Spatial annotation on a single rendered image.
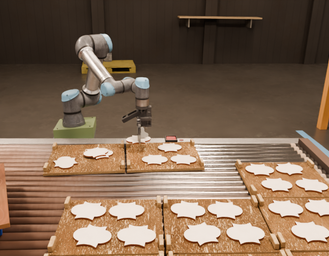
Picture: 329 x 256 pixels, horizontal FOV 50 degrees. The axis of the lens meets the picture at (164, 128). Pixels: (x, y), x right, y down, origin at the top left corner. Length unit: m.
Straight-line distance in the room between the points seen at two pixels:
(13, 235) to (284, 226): 1.06
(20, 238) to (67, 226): 0.18
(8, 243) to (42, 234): 0.12
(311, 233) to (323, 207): 0.22
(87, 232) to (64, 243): 0.09
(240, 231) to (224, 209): 0.15
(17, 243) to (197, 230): 0.67
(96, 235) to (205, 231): 0.41
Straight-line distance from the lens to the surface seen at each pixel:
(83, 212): 1.54
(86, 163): 1.95
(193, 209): 1.54
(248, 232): 1.45
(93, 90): 2.43
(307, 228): 1.55
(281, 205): 1.65
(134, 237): 1.38
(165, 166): 1.89
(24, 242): 1.48
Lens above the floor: 1.80
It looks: 21 degrees down
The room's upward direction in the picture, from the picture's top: 1 degrees clockwise
